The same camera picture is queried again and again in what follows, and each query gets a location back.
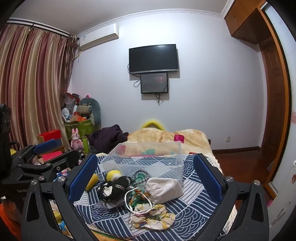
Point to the brown wooden door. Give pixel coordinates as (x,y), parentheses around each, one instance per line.
(275,102)

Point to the striped red gold curtain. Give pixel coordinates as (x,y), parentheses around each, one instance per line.
(36,67)

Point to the yellow round sponge ball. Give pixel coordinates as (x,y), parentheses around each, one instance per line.
(113,175)

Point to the large wall television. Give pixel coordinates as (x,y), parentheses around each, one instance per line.
(155,58)

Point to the white air conditioner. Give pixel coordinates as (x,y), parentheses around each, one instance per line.
(99,36)

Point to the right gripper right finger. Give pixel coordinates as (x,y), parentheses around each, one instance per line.
(251,222)

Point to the dark purple clothing pile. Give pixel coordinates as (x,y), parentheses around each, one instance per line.
(106,139)

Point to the yellow plush pillow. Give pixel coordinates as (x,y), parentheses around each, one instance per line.
(153,124)

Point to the small wall monitor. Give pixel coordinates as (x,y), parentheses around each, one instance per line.
(154,83)

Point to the white sliding wardrobe door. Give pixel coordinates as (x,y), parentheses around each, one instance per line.
(281,15)

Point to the grey green neck pillow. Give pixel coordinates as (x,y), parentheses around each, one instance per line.
(91,108)

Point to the pink bunny toy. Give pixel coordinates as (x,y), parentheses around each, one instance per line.
(76,142)

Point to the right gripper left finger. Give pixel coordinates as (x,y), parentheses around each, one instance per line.
(38,221)

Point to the yellow rectangular sponge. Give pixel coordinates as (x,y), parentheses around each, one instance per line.
(93,181)

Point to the beige patchwork blanket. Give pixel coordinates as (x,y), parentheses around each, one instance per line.
(192,141)

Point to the black white braided hair band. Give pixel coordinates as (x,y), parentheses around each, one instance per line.
(140,177)

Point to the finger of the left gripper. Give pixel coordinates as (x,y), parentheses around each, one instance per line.
(45,146)

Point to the green bottle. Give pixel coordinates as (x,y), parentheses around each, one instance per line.
(85,145)

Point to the green cardboard box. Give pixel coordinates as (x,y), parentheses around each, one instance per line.
(84,128)

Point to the blue white patterned cloth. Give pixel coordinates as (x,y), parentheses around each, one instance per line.
(178,219)

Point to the white cloth pouch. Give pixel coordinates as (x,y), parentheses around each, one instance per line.
(161,190)

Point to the red box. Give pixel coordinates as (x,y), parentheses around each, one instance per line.
(49,135)

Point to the black white fabric item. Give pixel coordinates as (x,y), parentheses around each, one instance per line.
(112,190)

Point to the brown wooden wardrobe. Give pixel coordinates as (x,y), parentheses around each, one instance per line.
(247,22)

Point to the red book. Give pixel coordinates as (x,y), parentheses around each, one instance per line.
(52,155)

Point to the clear plastic storage box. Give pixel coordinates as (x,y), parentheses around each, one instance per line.
(162,160)

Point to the floral yellow scrunchie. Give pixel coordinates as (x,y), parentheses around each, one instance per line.
(149,217)

